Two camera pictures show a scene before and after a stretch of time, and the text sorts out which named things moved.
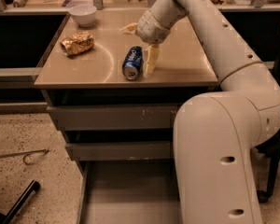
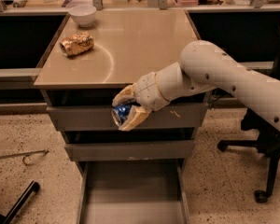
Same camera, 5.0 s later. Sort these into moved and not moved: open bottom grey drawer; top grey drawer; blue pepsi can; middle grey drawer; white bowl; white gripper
Moved: white gripper; blue pepsi can
Not moved: top grey drawer; white bowl; open bottom grey drawer; middle grey drawer
